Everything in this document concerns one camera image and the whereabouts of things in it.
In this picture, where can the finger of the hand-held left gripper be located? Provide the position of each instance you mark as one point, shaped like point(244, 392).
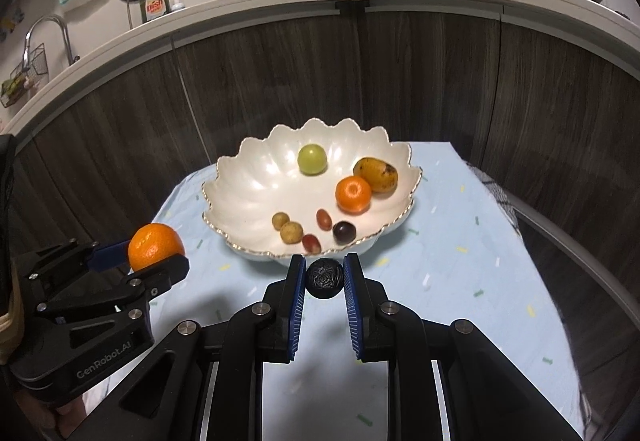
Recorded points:
point(160, 276)
point(107, 256)

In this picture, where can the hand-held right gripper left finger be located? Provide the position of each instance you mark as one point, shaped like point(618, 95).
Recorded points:
point(298, 301)

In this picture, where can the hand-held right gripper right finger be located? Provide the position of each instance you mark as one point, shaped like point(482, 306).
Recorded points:
point(351, 301)

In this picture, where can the orange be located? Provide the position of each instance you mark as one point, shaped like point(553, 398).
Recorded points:
point(152, 246)
point(353, 194)

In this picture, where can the small black round fruit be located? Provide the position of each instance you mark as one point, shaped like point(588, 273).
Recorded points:
point(325, 278)

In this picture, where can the red grape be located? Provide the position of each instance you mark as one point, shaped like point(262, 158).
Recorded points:
point(311, 242)
point(324, 218)

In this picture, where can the small tan longan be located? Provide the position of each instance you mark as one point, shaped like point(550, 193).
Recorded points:
point(291, 232)

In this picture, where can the dark purple plum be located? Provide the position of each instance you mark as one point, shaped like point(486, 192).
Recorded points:
point(344, 232)

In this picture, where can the small brown longan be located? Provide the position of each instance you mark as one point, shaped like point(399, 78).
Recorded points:
point(279, 219)

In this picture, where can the yellow mango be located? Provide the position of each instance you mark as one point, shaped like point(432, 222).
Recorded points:
point(376, 175)

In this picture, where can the white scalloped bowl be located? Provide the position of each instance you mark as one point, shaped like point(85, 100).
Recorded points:
point(250, 181)

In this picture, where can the round green fruit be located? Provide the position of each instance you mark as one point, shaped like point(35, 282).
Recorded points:
point(312, 159)

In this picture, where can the person's left hand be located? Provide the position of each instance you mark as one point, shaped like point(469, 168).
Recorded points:
point(50, 423)

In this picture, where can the light blue patterned cloth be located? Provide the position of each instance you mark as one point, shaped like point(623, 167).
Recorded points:
point(450, 271)

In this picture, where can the white plaid cloth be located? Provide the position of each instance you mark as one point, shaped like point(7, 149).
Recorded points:
point(500, 198)

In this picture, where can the dark wood cabinet front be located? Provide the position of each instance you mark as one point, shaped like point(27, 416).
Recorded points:
point(425, 81)

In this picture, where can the metal faucet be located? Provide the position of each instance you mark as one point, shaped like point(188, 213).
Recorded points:
point(50, 18)

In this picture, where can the small pump bottle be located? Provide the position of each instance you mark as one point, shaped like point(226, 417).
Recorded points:
point(176, 5)

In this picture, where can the grey curved rail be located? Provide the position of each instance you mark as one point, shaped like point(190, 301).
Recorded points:
point(575, 231)

